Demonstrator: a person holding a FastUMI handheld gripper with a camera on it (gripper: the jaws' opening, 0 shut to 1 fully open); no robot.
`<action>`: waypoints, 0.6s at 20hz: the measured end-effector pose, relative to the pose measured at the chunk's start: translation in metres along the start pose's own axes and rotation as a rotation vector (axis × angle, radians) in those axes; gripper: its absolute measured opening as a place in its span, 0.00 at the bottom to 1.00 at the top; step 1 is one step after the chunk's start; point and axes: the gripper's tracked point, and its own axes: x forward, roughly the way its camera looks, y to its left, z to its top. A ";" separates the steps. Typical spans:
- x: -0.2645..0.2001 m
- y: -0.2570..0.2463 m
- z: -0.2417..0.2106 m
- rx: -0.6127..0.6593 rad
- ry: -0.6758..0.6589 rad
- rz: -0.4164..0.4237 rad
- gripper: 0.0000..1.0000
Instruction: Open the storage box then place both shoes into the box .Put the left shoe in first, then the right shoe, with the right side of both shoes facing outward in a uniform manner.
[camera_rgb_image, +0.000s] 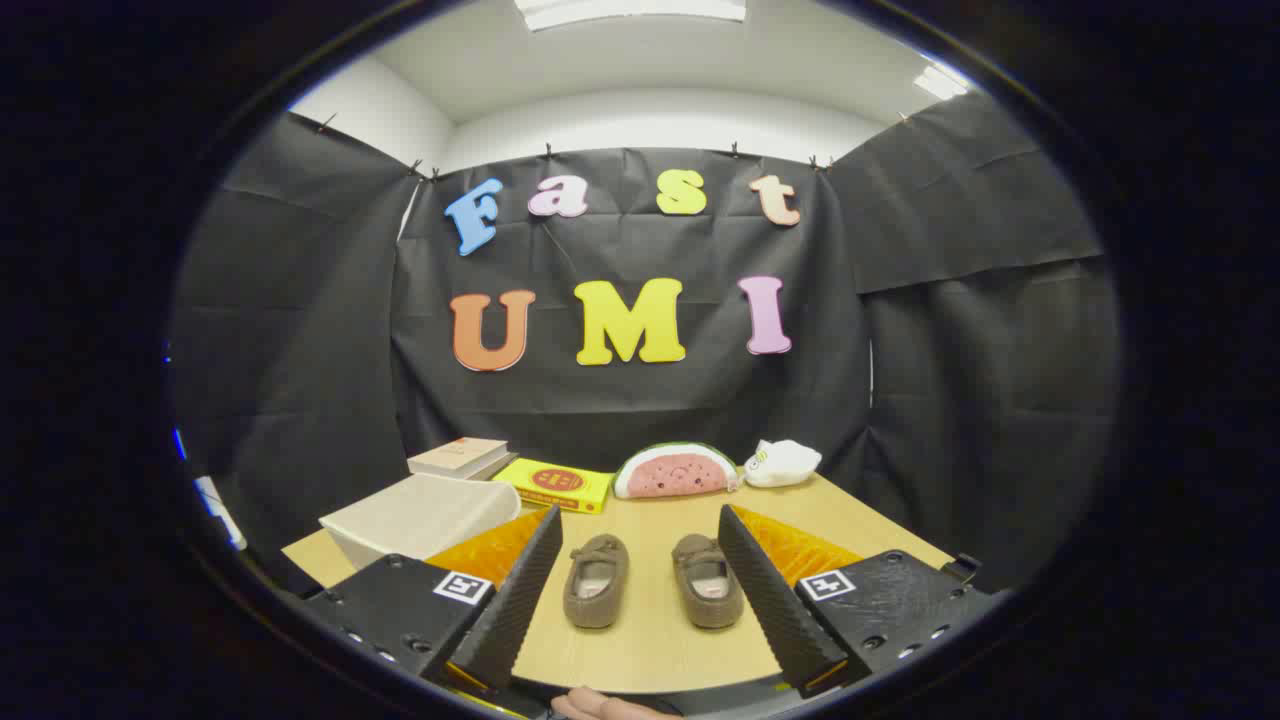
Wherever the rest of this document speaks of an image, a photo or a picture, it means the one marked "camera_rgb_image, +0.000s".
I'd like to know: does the white box with cables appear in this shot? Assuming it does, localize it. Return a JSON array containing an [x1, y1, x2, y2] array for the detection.
[[195, 476, 248, 551]]

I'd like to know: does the small ceiling light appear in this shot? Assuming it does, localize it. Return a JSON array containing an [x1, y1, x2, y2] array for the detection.
[[912, 62, 973, 101]]

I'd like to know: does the cream storage box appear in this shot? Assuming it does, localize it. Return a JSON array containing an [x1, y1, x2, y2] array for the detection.
[[320, 472, 523, 571]]

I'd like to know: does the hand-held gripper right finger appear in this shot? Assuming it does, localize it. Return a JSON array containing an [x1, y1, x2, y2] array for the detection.
[[717, 503, 996, 701]]

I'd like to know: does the watermelon slice plush toy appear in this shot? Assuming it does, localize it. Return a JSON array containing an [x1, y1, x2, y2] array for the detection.
[[612, 442, 741, 500]]

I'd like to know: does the yellow book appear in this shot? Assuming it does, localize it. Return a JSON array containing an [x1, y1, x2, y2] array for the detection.
[[491, 457, 614, 515]]

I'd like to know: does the long ceiling light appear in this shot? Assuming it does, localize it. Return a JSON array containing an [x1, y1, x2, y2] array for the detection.
[[514, 0, 747, 32]]

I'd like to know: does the white plush toy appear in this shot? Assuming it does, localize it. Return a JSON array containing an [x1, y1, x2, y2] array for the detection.
[[742, 439, 823, 489]]

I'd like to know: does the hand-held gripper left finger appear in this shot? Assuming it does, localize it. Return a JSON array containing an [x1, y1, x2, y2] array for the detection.
[[300, 505, 564, 701]]

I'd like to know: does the brown fuzzy shoe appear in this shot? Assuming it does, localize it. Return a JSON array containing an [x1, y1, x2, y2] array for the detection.
[[563, 533, 631, 630], [671, 533, 745, 630]]

